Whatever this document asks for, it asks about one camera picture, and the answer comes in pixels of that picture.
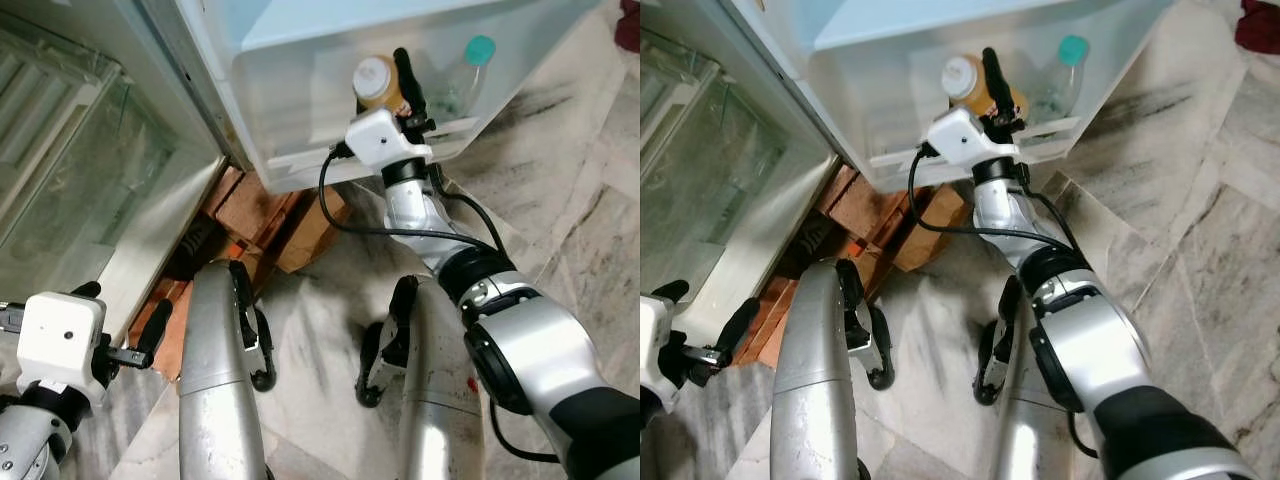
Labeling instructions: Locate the orange brick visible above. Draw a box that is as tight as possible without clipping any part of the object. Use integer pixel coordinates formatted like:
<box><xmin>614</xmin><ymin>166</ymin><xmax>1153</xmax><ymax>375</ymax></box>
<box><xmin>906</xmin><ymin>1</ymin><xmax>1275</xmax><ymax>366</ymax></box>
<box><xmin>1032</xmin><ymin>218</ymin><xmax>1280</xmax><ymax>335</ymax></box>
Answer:
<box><xmin>128</xmin><ymin>278</ymin><xmax>194</xmax><ymax>382</ymax></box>
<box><xmin>200</xmin><ymin>165</ymin><xmax>302</xmax><ymax>252</ymax></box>
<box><xmin>730</xmin><ymin>278</ymin><xmax>802</xmax><ymax>367</ymax></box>
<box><xmin>815</xmin><ymin>165</ymin><xmax>917</xmax><ymax>247</ymax></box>

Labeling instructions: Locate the black ribbed fridge foot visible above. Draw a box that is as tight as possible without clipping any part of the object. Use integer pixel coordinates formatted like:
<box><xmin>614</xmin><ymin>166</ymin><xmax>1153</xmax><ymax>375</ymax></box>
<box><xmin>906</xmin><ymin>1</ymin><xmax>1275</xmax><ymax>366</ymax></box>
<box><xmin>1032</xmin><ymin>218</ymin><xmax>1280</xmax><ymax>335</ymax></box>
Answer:
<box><xmin>795</xmin><ymin>215</ymin><xmax>847</xmax><ymax>267</ymax></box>
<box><xmin>170</xmin><ymin>213</ymin><xmax>229</xmax><ymax>282</ymax></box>

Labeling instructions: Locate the orange bottle with white cap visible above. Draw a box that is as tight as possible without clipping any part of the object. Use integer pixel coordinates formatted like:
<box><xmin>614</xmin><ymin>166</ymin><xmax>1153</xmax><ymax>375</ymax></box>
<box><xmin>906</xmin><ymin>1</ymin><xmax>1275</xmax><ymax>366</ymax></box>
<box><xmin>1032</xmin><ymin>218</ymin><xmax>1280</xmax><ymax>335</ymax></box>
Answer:
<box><xmin>352</xmin><ymin>56</ymin><xmax>413</xmax><ymax>119</ymax></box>
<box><xmin>940</xmin><ymin>55</ymin><xmax>1030</xmax><ymax>123</ymax></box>

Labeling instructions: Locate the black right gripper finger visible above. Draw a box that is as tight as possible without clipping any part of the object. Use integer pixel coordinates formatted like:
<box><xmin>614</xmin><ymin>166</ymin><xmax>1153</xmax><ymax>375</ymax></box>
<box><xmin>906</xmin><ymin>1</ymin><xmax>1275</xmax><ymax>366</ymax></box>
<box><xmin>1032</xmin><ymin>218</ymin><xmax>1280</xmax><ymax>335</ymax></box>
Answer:
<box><xmin>393</xmin><ymin>47</ymin><xmax>428</xmax><ymax>129</ymax></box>
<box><xmin>982</xmin><ymin>47</ymin><xmax>1017</xmax><ymax>129</ymax></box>

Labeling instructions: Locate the clear fridge crisper drawer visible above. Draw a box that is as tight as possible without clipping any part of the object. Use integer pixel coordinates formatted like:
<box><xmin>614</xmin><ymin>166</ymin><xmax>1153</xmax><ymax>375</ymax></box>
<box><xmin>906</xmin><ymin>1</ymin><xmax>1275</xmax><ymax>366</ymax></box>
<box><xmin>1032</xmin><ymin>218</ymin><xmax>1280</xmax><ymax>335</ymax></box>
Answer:
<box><xmin>640</xmin><ymin>60</ymin><xmax>837</xmax><ymax>302</ymax></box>
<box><xmin>0</xmin><ymin>75</ymin><xmax>217</xmax><ymax>302</ymax></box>

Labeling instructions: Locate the clear fridge door shelf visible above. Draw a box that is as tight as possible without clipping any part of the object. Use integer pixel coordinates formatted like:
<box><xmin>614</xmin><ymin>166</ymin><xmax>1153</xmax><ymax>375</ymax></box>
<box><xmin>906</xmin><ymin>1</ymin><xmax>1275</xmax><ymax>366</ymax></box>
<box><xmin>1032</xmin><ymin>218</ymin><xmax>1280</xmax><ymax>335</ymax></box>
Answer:
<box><xmin>815</xmin><ymin>5</ymin><xmax>1167</xmax><ymax>192</ymax></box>
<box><xmin>232</xmin><ymin>5</ymin><xmax>592</xmax><ymax>192</ymax></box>

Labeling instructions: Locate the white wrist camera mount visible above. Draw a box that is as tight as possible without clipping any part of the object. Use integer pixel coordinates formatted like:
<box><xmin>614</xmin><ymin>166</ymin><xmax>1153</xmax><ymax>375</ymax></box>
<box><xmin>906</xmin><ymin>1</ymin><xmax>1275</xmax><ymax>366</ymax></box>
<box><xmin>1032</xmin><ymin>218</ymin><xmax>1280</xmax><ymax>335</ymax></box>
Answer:
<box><xmin>15</xmin><ymin>290</ymin><xmax>108</xmax><ymax>393</ymax></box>
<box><xmin>345</xmin><ymin>108</ymin><xmax>433</xmax><ymax>173</ymax></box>
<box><xmin>925</xmin><ymin>107</ymin><xmax>1019</xmax><ymax>173</ymax></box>
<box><xmin>640</xmin><ymin>295</ymin><xmax>684</xmax><ymax>387</ymax></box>

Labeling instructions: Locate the light wooden board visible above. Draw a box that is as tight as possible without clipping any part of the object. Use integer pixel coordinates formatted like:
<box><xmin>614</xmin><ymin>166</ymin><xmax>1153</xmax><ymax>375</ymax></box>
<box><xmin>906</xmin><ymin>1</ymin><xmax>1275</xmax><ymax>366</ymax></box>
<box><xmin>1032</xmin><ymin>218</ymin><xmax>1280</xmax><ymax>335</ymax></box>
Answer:
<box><xmin>275</xmin><ymin>188</ymin><xmax>352</xmax><ymax>275</ymax></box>
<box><xmin>893</xmin><ymin>185</ymin><xmax>970</xmax><ymax>274</ymax></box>

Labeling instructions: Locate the silver fridge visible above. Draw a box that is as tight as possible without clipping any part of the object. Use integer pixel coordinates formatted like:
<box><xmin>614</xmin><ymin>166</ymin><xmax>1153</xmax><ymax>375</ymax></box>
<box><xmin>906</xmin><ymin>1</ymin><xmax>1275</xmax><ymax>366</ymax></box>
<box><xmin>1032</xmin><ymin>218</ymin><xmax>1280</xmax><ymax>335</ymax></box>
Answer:
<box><xmin>640</xmin><ymin>0</ymin><xmax>1181</xmax><ymax>323</ymax></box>
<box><xmin>0</xmin><ymin>0</ymin><xmax>606</xmax><ymax>347</ymax></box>

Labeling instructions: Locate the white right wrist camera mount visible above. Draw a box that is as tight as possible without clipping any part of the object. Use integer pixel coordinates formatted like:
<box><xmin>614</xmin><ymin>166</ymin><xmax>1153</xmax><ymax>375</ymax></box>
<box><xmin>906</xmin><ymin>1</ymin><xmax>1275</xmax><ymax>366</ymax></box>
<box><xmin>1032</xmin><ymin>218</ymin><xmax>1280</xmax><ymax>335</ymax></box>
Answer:
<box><xmin>925</xmin><ymin>107</ymin><xmax>1019</xmax><ymax>173</ymax></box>
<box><xmin>345</xmin><ymin>108</ymin><xmax>433</xmax><ymax>173</ymax></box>

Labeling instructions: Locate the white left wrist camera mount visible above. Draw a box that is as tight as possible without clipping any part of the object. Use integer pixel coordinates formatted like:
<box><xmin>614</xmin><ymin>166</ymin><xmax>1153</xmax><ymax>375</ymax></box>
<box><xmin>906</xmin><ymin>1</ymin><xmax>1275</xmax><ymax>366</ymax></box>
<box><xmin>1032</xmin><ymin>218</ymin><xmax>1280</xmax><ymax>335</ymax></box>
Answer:
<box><xmin>640</xmin><ymin>295</ymin><xmax>684</xmax><ymax>387</ymax></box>
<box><xmin>15</xmin><ymin>290</ymin><xmax>108</xmax><ymax>393</ymax></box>

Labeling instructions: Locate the clear bottle with teal cap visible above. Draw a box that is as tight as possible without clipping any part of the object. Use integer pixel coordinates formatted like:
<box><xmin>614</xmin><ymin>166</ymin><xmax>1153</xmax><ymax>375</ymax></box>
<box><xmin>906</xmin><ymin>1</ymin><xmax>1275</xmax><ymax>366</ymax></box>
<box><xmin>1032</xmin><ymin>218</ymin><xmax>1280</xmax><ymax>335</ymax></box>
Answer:
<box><xmin>435</xmin><ymin>35</ymin><xmax>498</xmax><ymax>122</ymax></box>
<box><xmin>1030</xmin><ymin>35</ymin><xmax>1092</xmax><ymax>124</ymax></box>

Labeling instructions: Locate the dark red cloth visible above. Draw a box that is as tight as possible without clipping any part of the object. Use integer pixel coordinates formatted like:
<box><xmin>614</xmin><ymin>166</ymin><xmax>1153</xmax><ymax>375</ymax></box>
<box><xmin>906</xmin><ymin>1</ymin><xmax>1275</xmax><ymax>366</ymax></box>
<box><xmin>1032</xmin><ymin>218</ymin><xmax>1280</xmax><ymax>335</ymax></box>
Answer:
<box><xmin>615</xmin><ymin>0</ymin><xmax>641</xmax><ymax>54</ymax></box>
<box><xmin>1235</xmin><ymin>0</ymin><xmax>1280</xmax><ymax>57</ymax></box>

